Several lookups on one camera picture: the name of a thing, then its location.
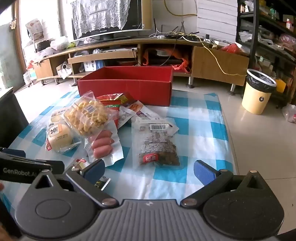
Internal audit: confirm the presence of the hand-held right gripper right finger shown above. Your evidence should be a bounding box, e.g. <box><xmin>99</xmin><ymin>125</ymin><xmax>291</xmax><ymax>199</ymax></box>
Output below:
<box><xmin>180</xmin><ymin>159</ymin><xmax>271</xmax><ymax>208</ymax></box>

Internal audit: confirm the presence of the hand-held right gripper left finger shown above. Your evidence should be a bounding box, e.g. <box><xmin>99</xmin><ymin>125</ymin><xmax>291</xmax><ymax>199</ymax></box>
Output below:
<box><xmin>30</xmin><ymin>159</ymin><xmax>119</xmax><ymax>208</ymax></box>

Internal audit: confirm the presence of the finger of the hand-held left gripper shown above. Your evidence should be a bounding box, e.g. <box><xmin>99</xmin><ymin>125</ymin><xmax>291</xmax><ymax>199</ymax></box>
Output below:
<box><xmin>46</xmin><ymin>160</ymin><xmax>65</xmax><ymax>175</ymax></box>
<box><xmin>0</xmin><ymin>147</ymin><xmax>26</xmax><ymax>158</ymax></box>

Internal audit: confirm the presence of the small crinkled snack packet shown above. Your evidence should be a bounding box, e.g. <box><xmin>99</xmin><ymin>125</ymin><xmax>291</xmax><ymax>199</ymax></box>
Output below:
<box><xmin>69</xmin><ymin>158</ymin><xmax>112</xmax><ymax>191</ymax></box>

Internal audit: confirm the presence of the clear sausage packet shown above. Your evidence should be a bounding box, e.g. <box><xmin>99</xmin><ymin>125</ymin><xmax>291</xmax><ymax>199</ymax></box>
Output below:
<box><xmin>83</xmin><ymin>120</ymin><xmax>124</xmax><ymax>166</ymax></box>

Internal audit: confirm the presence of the round bun packet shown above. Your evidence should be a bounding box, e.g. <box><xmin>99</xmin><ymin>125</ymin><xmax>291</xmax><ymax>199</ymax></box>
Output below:
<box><xmin>46</xmin><ymin>122</ymin><xmax>81</xmax><ymax>153</ymax></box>

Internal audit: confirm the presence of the yellow crispy snack packet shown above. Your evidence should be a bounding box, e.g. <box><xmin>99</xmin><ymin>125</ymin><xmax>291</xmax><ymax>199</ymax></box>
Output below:
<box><xmin>63</xmin><ymin>91</ymin><xmax>118</xmax><ymax>137</ymax></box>

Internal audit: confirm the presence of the dark dried snack packet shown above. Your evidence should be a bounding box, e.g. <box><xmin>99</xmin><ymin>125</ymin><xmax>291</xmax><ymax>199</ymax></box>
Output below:
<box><xmin>131</xmin><ymin>116</ymin><xmax>181</xmax><ymax>171</ymax></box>

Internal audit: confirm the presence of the silver printed snack packet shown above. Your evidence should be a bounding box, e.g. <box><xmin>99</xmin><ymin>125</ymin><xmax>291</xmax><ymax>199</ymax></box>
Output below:
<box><xmin>117</xmin><ymin>107</ymin><xmax>137</xmax><ymax>129</ymax></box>

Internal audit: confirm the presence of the red candy bag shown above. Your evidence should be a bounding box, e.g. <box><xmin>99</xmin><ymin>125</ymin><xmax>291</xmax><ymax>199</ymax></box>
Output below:
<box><xmin>96</xmin><ymin>92</ymin><xmax>137</xmax><ymax>107</ymax></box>

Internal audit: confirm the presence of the white packet with food picture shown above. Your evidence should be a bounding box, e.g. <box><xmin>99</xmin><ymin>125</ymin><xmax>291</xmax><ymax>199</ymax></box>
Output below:
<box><xmin>129</xmin><ymin>101</ymin><xmax>179</xmax><ymax>133</ymax></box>

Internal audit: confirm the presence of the red cardboard box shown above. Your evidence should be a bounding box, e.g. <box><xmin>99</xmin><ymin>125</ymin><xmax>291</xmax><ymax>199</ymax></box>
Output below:
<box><xmin>77</xmin><ymin>66</ymin><xmax>174</xmax><ymax>107</ymax></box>

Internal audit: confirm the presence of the black chair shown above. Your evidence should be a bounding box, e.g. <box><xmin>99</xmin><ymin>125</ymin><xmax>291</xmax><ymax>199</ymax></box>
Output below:
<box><xmin>0</xmin><ymin>89</ymin><xmax>29</xmax><ymax>149</ymax></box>

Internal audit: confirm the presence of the blue white checkered cloth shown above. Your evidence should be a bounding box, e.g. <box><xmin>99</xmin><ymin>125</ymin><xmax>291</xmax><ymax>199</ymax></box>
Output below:
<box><xmin>0</xmin><ymin>89</ymin><xmax>238</xmax><ymax>202</ymax></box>

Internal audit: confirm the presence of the white plastic drawer cart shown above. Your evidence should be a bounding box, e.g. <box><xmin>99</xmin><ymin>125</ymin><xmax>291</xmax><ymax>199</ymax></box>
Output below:
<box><xmin>23</xmin><ymin>61</ymin><xmax>38</xmax><ymax>87</ymax></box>

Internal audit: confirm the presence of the yellow trash bin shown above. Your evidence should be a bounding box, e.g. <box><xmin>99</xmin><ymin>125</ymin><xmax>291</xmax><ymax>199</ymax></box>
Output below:
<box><xmin>242</xmin><ymin>69</ymin><xmax>277</xmax><ymax>115</ymax></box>

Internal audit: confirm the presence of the glass sliding door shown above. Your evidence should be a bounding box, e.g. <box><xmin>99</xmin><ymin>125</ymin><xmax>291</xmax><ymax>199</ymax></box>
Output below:
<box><xmin>0</xmin><ymin>23</ymin><xmax>24</xmax><ymax>90</ymax></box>

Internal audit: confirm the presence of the white round device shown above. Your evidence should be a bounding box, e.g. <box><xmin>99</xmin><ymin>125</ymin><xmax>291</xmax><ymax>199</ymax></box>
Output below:
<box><xmin>56</xmin><ymin>62</ymin><xmax>73</xmax><ymax>80</ymax></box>

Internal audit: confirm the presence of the blue white carton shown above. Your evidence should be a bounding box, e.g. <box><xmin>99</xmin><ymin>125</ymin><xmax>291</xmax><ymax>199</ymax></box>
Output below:
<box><xmin>84</xmin><ymin>60</ymin><xmax>105</xmax><ymax>72</ymax></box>

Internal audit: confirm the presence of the white plastic bag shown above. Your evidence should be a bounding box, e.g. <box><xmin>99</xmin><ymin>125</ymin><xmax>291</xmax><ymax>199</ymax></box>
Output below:
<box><xmin>282</xmin><ymin>104</ymin><xmax>296</xmax><ymax>124</ymax></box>

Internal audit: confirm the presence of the orange plastic bag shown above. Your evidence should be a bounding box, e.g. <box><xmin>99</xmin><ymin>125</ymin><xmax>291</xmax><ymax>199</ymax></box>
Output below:
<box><xmin>142</xmin><ymin>45</ymin><xmax>193</xmax><ymax>73</ymax></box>

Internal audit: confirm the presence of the wooden television cabinet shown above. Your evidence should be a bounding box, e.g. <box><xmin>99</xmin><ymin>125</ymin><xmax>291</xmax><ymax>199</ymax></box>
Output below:
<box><xmin>32</xmin><ymin>35</ymin><xmax>250</xmax><ymax>87</ymax></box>

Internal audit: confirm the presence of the black woven basket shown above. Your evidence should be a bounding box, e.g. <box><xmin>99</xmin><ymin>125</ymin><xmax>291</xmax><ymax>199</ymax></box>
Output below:
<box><xmin>35</xmin><ymin>40</ymin><xmax>52</xmax><ymax>53</ymax></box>

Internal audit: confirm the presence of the printed cardboard box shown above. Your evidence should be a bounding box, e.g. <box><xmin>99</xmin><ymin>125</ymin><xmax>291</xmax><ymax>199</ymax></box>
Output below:
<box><xmin>25</xmin><ymin>19</ymin><xmax>45</xmax><ymax>40</ymax></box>

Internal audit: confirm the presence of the red plastic bag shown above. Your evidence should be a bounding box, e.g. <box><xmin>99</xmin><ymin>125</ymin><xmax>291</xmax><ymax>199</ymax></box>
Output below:
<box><xmin>220</xmin><ymin>43</ymin><xmax>246</xmax><ymax>55</ymax></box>

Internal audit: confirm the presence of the white lace cloth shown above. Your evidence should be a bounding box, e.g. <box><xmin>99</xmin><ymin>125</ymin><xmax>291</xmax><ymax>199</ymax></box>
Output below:
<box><xmin>70</xmin><ymin>0</ymin><xmax>131</xmax><ymax>39</ymax></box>

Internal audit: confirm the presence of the black metal shelf rack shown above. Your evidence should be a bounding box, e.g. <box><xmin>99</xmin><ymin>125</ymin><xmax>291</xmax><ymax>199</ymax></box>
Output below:
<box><xmin>237</xmin><ymin>0</ymin><xmax>296</xmax><ymax>110</ymax></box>

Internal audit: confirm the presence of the black television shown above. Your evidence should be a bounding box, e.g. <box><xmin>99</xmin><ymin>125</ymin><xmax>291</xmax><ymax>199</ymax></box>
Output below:
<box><xmin>70</xmin><ymin>0</ymin><xmax>153</xmax><ymax>42</ymax></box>

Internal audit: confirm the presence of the yellow cable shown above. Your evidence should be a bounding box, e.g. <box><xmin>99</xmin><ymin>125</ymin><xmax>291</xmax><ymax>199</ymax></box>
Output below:
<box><xmin>164</xmin><ymin>0</ymin><xmax>247</xmax><ymax>76</ymax></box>

